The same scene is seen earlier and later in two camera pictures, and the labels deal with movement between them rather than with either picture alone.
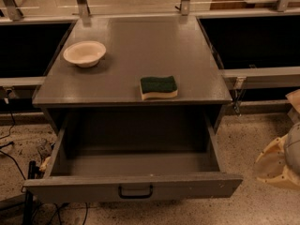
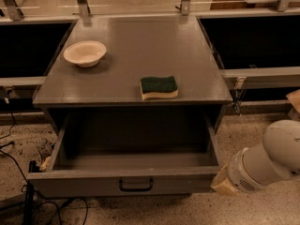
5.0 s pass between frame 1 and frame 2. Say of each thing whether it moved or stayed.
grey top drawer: moved
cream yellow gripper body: moved
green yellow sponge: stayed
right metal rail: stayed
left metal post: stayed
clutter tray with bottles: stayed
